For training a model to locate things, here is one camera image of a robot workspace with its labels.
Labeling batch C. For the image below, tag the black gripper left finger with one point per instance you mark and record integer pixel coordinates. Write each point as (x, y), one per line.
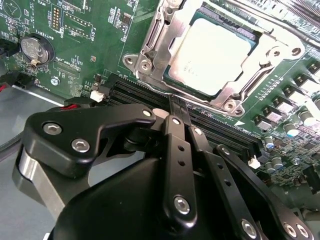
(72, 140)

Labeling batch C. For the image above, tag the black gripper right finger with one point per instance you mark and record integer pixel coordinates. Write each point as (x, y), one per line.
(212, 160)

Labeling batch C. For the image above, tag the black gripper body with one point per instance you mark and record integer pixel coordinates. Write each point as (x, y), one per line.
(125, 205)

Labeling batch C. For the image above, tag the silver CPU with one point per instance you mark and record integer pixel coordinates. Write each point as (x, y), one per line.
(210, 55)

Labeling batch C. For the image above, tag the metal socket cover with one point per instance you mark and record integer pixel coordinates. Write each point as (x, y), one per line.
(176, 35)

